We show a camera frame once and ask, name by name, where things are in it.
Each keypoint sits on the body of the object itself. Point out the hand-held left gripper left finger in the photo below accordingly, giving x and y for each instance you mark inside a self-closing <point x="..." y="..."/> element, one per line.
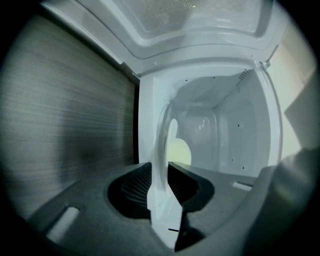
<point x="100" y="200"/>

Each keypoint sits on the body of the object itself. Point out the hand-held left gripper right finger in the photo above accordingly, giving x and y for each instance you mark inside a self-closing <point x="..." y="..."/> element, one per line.
<point x="200" y="190"/>

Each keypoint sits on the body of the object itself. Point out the white dish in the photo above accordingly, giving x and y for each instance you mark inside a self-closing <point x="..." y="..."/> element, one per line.
<point x="162" y="200"/>

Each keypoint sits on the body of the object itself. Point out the white microwave appliance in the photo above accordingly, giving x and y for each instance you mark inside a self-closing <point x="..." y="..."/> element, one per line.
<point x="240" y="120"/>

